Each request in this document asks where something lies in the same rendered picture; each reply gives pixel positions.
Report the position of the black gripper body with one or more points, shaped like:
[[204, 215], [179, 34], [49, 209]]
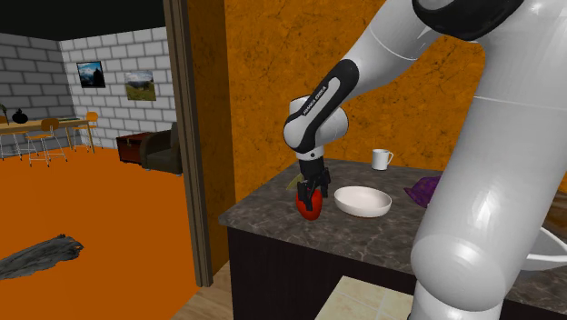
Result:
[[312, 170]]

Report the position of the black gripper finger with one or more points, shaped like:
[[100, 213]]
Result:
[[324, 182], [303, 192]]

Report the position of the red apple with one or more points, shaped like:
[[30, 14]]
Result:
[[313, 209]]

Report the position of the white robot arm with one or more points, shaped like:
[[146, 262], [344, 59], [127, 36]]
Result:
[[500, 146]]

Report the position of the olive flat thing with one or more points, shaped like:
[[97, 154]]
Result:
[[293, 182]]

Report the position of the white shallow bowl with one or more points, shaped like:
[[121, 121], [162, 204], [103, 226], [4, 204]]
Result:
[[362, 202]]

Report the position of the white mug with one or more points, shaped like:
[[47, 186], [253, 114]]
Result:
[[379, 160]]

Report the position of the black counter cabinet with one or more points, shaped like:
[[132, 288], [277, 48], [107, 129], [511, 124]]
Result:
[[274, 279]]

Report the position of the purple crumpled thing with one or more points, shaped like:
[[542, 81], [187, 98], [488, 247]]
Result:
[[423, 191]]

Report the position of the dark armchair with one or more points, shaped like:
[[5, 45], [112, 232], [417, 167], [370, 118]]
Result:
[[161, 153]]

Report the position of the dark red wooden chest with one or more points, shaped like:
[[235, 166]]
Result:
[[127, 148]]

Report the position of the orange chair with metal legs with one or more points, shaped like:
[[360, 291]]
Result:
[[91, 118], [48, 126]]

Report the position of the large white bowl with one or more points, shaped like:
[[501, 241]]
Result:
[[545, 256]]

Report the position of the wooden dining table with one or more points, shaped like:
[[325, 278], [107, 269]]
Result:
[[26, 126]]

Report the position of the brown door frame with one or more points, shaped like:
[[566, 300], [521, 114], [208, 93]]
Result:
[[190, 146]]

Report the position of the green landscape wall picture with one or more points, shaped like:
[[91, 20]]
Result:
[[140, 86]]

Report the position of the dark mountain wall picture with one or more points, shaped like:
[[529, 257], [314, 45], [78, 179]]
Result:
[[91, 74]]

